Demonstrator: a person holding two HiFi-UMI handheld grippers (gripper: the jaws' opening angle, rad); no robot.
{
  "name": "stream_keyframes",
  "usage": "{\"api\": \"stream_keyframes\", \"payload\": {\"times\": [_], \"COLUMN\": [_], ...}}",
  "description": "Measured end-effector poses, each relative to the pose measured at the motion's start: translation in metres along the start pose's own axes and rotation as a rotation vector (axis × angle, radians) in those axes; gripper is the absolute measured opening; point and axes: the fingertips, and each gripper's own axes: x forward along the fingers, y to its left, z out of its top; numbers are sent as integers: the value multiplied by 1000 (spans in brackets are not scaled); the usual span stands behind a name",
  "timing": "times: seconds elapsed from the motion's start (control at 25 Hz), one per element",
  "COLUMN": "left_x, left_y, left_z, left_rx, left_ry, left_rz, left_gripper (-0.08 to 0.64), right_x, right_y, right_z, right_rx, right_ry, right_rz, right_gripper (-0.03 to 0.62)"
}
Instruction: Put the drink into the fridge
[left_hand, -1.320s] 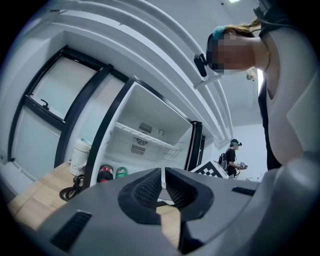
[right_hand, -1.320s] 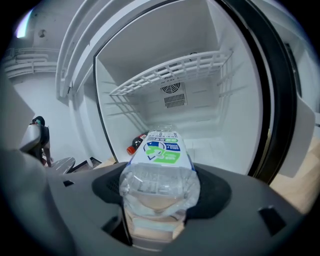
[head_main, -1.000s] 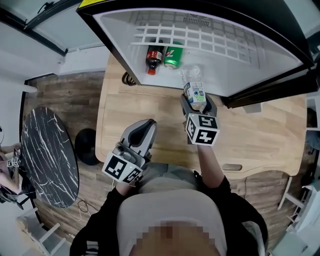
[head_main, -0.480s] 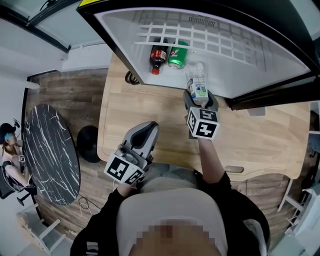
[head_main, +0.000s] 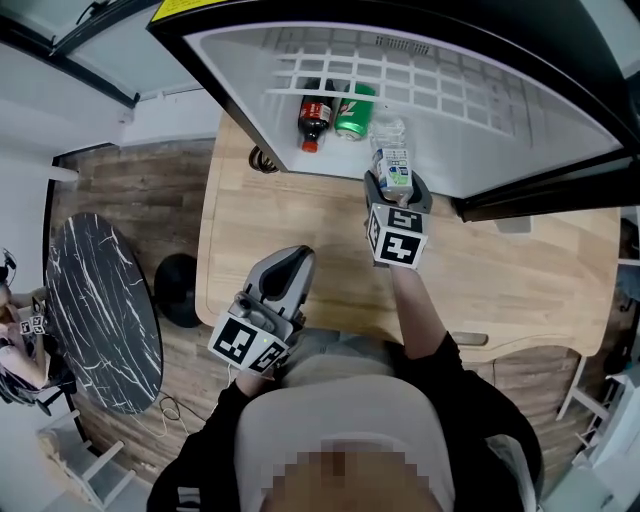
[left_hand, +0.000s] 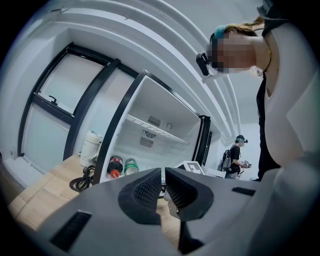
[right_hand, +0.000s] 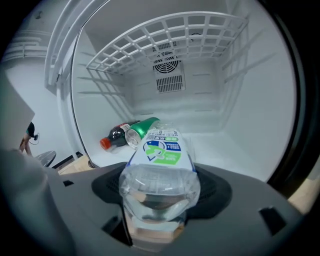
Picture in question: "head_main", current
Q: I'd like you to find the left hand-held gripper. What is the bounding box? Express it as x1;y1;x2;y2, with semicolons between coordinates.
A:
206;244;318;376

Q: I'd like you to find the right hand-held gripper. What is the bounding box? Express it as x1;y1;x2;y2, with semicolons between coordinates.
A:
363;169;434;272

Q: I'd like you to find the clear drink bottle white label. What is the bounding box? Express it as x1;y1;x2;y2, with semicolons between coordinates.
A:
368;115;417;209

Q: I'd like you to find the black mini fridge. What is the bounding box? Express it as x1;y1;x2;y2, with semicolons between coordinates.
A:
146;0;640;224

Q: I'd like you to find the person's left forearm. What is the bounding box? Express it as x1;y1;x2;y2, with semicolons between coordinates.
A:
233;368;277;399

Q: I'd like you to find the person's right forearm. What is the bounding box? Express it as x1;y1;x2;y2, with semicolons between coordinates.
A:
388;261;450;362

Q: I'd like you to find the green soda can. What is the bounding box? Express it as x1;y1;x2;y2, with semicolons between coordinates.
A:
333;83;377;143

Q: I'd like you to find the dark cola bottle red cap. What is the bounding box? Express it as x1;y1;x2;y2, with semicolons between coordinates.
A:
297;78;336;153

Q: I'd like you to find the black round stool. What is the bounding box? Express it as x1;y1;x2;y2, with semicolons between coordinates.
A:
153;252;204;330

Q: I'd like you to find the person's torso white black clothing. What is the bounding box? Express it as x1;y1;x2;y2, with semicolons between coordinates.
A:
146;327;547;512

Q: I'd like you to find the black marble round table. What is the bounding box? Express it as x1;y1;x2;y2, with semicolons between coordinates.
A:
44;211;165;416

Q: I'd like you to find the black framed glass door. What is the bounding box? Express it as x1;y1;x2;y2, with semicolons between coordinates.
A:
0;0;169;109

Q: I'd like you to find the white metal rack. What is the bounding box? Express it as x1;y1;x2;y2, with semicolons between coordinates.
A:
555;349;640;504

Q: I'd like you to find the white wire fridge shelf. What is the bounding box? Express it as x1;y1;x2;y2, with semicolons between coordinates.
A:
264;27;532;137

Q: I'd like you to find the black coiled cable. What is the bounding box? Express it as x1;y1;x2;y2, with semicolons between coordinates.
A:
248;144;280;175

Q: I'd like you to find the white floor cable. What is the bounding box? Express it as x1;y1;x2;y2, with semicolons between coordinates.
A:
156;360;237;440

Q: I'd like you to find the white shelf frame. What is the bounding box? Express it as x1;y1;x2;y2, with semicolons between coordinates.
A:
36;409;137;507

